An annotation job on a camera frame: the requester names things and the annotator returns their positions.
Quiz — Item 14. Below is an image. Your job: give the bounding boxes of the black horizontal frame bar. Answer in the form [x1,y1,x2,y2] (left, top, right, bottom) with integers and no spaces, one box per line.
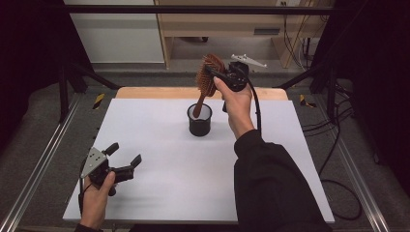
[63,4,337,15]

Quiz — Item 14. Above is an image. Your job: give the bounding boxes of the left hand-held gripper black cable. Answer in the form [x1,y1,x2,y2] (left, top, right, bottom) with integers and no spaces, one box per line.
[77,179,88,218]

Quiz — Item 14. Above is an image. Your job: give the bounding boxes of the black curtain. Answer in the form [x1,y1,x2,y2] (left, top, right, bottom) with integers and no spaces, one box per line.
[309,0,410,189]
[0,0,95,153]

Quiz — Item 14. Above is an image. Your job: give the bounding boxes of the right hand-held gripper black cable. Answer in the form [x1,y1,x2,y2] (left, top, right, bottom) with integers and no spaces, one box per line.
[246,76,363,222]

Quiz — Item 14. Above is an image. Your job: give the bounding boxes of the black floor cables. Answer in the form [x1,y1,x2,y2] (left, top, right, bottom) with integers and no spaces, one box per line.
[302,81,356,177]

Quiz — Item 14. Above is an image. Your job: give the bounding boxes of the person's right hand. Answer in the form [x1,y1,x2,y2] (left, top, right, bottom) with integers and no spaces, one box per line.
[213,76,256,140]

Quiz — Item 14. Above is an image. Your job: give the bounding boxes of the black metal frame strut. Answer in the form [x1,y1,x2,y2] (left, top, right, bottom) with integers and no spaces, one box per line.
[274,61,340,124]
[57,60,122,124]

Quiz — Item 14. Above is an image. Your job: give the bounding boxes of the light wooden desk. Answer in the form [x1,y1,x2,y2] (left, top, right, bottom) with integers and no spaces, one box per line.
[156,0,334,70]

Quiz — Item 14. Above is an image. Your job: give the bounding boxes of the black mesh cup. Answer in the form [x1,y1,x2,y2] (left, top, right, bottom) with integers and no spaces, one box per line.
[187,102,214,137]

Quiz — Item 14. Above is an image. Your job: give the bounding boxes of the cables behind desk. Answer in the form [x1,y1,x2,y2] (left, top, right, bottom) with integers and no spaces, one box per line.
[280,0,325,72]

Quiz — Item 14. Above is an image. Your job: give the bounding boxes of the light wooden table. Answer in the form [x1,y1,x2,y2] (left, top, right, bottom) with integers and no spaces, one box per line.
[115,86,289,102]

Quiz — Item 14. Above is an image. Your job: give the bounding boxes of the aluminium rail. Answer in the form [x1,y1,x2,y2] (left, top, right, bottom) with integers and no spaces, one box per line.
[0,93,82,232]
[312,96,392,232]

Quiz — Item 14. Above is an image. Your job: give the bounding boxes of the brown wooden paddle hairbrush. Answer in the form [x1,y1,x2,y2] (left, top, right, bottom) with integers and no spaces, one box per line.
[192,53,227,119]

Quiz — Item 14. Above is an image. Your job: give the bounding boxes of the white table cover board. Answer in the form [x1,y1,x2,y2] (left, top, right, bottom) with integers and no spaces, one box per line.
[62,98,336,225]

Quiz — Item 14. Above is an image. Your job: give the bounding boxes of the person's left hand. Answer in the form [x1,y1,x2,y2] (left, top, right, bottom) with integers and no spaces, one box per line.
[79,171,116,231]

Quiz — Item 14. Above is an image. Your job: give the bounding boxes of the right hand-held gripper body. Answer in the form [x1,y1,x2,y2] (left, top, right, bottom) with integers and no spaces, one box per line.
[221,53,268,93]

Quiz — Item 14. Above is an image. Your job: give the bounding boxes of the hand-held gripper black cable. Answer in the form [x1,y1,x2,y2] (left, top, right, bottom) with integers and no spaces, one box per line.
[77,179,88,218]
[246,76,363,222]

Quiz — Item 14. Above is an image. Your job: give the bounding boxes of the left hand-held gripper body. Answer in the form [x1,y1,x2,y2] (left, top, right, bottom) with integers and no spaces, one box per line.
[79,147,135,197]

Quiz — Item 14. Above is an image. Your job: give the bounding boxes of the white cabinet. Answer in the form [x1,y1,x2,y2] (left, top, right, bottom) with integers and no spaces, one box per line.
[63,0,165,64]

